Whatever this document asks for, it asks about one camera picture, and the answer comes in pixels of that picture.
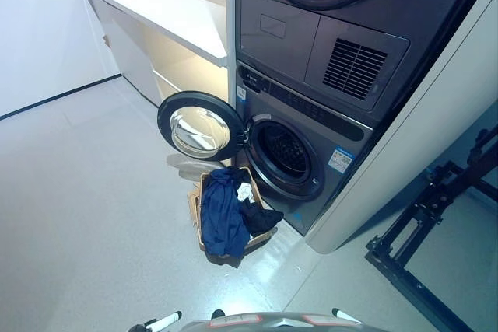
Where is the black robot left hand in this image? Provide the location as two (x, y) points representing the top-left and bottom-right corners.
(128, 310), (183, 332)

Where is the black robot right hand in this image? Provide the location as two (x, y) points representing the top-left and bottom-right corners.
(331, 307), (363, 326)

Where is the black garment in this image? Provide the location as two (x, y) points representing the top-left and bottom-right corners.
(239, 201), (285, 238)

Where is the grey front-load washing machine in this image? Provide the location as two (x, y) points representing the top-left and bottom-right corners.
(235, 60), (375, 236)

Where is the brown cardboard laundry basket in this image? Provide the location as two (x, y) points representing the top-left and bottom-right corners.
(188, 166), (279, 257)

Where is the round washing machine door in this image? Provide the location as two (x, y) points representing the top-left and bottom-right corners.
(157, 90), (251, 163)

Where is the grey robot torso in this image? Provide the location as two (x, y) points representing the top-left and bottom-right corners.
(182, 310), (375, 332)

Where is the dark blue garment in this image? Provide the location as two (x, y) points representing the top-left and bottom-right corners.
(200, 167), (254, 260)

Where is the white garment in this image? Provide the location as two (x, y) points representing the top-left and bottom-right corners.
(236, 182), (254, 204)

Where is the energy label sticker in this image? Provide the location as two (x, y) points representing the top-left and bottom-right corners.
(328, 146), (353, 173)

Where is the white base cabinet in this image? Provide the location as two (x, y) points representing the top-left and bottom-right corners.
(83, 0), (229, 108)

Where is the grey stacked tumble dryer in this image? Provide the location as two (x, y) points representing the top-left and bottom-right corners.
(235, 0), (487, 131)

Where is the white countertop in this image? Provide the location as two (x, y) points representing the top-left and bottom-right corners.
(80, 0), (229, 68)

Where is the black metal frame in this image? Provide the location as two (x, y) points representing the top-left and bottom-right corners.
(364, 121), (498, 332)

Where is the white appliance enclosure panel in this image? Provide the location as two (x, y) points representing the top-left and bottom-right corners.
(305, 0), (498, 256)

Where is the white vertical post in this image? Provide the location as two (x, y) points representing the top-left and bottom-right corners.
(224, 0), (239, 108)

